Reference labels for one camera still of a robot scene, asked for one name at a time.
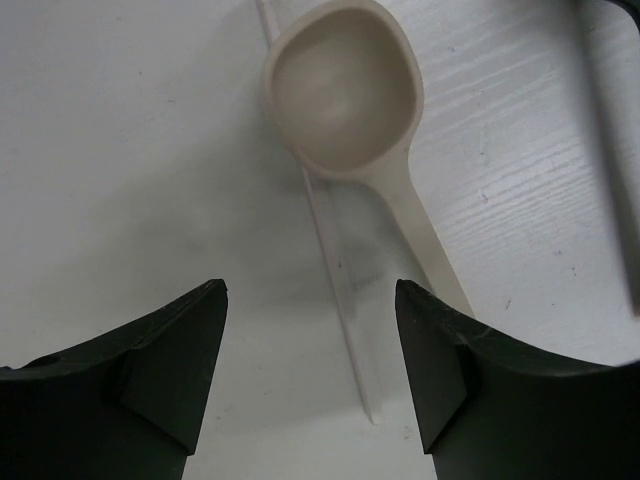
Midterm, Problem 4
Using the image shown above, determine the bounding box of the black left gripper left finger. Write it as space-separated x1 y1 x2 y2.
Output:
1 279 228 479

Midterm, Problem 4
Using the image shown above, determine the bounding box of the black spoon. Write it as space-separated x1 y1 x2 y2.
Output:
574 1 639 316

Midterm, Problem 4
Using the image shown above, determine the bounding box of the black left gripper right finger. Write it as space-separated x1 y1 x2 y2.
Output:
395 280 639 479

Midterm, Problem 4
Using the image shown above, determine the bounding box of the beige wooden spoon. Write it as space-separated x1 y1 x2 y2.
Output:
262 1 474 316

